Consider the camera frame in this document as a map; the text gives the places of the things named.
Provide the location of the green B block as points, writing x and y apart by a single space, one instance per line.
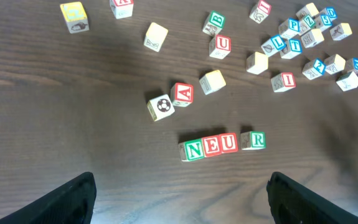
214 23

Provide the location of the blue D block lower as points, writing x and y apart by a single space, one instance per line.
351 66

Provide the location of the blue P block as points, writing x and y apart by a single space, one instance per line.
289 28

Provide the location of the yellow block far left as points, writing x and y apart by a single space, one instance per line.
75 17

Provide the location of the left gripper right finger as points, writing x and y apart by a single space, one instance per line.
291 202

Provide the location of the yellow block top right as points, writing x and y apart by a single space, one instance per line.
309 9

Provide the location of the green R block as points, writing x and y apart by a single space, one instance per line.
252 140

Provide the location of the red I block lower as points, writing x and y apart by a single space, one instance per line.
283 82

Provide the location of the red A block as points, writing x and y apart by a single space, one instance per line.
182 94

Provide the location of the red u block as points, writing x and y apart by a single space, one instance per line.
228 142
219 46

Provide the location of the red I block upper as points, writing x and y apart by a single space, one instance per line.
260 11

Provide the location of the red E block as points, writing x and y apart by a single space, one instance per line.
211 146

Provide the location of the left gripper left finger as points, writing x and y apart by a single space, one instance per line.
71 203

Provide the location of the blue d block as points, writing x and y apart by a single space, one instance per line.
330 12
351 66

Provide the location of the blue 5 block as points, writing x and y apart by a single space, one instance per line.
322 22

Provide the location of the blue D block upper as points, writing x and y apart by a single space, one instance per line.
330 12

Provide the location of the blue L block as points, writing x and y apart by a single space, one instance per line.
273 45

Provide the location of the blue 2 block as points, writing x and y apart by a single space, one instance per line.
314 69

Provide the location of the white block right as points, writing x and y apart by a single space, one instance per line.
348 81

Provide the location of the yellow block beside E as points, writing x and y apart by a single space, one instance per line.
212 82

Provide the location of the white soccer ball block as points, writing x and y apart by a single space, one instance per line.
160 107

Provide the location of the blue T block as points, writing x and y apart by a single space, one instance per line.
292 49

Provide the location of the plain yellow block centre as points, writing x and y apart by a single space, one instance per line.
257 63

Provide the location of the yellow O block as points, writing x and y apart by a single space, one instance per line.
155 36

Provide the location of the green N block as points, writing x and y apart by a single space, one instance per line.
191 150

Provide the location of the yellow block below Z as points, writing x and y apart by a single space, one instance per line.
312 38

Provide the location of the red i block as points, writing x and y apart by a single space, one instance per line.
283 82
260 11

